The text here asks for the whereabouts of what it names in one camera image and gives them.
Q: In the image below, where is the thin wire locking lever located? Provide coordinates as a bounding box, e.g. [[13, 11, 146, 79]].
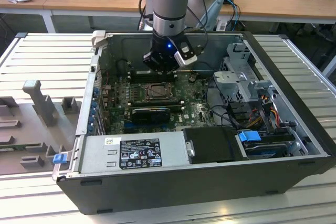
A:
[[145, 98, 176, 103], [143, 82, 174, 88]]

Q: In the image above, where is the black RAM slot bank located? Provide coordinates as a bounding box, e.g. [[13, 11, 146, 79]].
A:
[[130, 98, 182, 112], [129, 70, 177, 83]]

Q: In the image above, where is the CPU socket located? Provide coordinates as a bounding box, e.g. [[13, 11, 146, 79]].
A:
[[142, 81, 176, 103]]

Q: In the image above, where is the green motherboard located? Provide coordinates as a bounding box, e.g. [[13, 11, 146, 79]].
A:
[[101, 71, 219, 135]]

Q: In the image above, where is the grey metal drive cage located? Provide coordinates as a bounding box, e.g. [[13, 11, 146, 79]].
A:
[[212, 41, 279, 105]]

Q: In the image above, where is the black plastic shroud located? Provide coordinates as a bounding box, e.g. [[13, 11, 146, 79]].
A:
[[181, 126, 249, 165]]

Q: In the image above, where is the grey power supply unit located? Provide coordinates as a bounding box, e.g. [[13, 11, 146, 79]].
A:
[[78, 131, 190, 175]]

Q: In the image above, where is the blue disk carrier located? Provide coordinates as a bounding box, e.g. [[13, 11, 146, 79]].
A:
[[237, 129, 288, 160]]

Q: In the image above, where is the black open PC case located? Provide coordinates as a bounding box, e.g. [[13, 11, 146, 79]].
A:
[[51, 30, 336, 216]]

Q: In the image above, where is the blue case latch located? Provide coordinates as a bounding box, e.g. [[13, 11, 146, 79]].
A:
[[52, 154, 68, 165]]

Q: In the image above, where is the grey parts rack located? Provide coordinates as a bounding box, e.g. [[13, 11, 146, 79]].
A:
[[0, 79, 81, 176]]

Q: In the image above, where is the green RAM stick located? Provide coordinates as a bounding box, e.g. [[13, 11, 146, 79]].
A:
[[0, 144, 28, 154]]

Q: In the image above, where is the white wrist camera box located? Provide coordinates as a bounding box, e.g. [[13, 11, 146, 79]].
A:
[[174, 46, 198, 67]]

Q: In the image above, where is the black looped cable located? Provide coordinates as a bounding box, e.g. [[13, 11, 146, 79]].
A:
[[204, 76, 238, 128]]

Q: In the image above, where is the grey case release handle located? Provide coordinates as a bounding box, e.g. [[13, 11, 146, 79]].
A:
[[91, 30, 107, 49]]

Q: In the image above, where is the blue cable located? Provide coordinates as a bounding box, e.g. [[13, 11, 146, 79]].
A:
[[225, 0, 242, 32]]

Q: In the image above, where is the yellow red wire bundle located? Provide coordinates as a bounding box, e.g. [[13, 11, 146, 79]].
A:
[[247, 104, 280, 128]]

